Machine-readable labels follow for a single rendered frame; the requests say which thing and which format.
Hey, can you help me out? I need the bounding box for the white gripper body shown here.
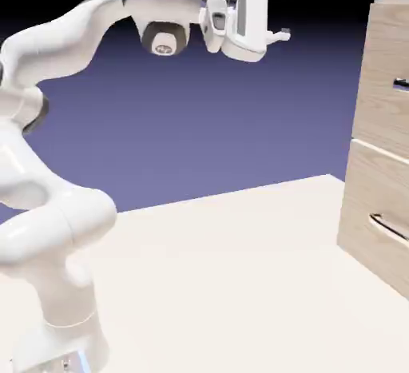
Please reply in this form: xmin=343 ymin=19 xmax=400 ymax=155
xmin=217 ymin=0 xmax=270 ymax=63

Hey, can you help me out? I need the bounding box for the light wood cabinet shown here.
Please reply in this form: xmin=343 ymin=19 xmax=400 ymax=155
xmin=336 ymin=0 xmax=409 ymax=301

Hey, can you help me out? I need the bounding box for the light wood drawer front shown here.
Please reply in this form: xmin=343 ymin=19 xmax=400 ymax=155
xmin=336 ymin=138 xmax=409 ymax=301
xmin=351 ymin=2 xmax=409 ymax=167

